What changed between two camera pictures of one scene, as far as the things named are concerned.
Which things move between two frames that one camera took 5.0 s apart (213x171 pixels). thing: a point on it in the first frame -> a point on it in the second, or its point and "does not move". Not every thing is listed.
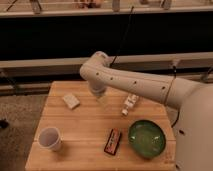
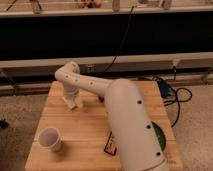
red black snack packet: x=113 y=141 does not move
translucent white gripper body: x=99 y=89 -> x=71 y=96
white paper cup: x=49 y=138 does not move
